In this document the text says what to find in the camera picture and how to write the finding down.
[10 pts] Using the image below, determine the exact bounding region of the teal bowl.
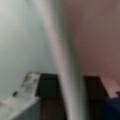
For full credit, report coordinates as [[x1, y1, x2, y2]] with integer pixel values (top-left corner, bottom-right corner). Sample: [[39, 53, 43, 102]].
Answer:
[[0, 0, 88, 120]]

